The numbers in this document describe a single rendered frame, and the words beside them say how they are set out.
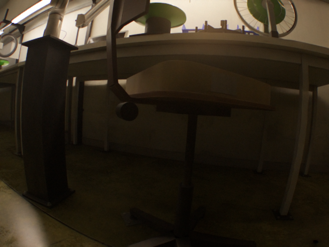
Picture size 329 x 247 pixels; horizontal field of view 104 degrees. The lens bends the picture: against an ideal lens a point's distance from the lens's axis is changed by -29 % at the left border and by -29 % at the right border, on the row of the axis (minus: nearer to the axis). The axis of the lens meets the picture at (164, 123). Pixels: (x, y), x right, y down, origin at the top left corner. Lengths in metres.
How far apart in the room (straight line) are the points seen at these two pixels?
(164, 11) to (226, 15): 1.18
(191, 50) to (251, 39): 0.31
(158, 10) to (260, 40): 0.52
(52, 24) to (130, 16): 0.75
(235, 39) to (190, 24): 1.19
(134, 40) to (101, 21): 1.64
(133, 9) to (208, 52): 0.62
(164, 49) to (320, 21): 1.94
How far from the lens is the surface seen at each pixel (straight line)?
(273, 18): 1.36
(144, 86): 0.42
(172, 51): 0.97
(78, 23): 1.41
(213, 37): 0.90
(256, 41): 0.91
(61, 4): 1.16
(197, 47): 0.95
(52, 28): 1.07
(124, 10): 0.41
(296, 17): 1.57
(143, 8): 0.34
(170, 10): 0.99
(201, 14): 2.08
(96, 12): 1.39
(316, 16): 2.45
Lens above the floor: 0.53
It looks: 5 degrees down
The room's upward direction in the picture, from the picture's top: 4 degrees clockwise
